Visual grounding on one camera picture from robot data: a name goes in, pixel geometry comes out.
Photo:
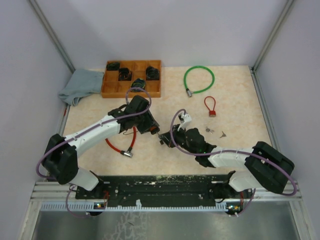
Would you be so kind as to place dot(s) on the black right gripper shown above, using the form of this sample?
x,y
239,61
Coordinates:
x,y
167,137

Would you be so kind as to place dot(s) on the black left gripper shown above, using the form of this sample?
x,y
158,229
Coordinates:
x,y
151,122

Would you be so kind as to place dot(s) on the orange black padlock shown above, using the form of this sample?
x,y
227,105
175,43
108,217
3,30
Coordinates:
x,y
154,130

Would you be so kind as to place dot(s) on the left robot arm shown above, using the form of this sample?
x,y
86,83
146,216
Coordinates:
x,y
61,155

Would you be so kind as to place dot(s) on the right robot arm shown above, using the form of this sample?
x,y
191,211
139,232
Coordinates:
x,y
260,166

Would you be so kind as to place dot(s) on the silver key bunch middle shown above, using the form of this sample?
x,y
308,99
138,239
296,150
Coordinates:
x,y
209,130

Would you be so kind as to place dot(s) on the black yellow rolled item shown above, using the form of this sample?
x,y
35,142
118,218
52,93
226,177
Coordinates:
x,y
139,83

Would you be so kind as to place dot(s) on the wooden compartment tray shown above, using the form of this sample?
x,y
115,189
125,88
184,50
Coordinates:
x,y
113,88

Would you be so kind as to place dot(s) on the black rolled item right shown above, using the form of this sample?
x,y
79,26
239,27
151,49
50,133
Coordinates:
x,y
152,73

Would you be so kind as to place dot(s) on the black rolled item far left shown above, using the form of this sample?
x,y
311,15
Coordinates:
x,y
113,66

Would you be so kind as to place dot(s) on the grey blue cloth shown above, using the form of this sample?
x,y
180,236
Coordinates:
x,y
82,83

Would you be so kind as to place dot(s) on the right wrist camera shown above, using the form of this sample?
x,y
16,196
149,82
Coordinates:
x,y
185,119

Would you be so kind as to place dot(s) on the red cable lock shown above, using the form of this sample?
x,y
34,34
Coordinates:
x,y
124,145

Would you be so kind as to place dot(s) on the red cable padlock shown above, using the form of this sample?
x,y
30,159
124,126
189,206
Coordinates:
x,y
210,104

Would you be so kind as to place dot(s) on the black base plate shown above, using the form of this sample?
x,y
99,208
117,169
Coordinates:
x,y
163,190

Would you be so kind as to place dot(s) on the aluminium frame post right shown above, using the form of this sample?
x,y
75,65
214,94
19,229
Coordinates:
x,y
289,4

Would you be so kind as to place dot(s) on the aluminium frame post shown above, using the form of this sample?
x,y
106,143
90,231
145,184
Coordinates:
x,y
289,4
52,34

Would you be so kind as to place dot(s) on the aluminium frame post left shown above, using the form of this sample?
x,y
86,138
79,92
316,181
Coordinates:
x,y
52,34

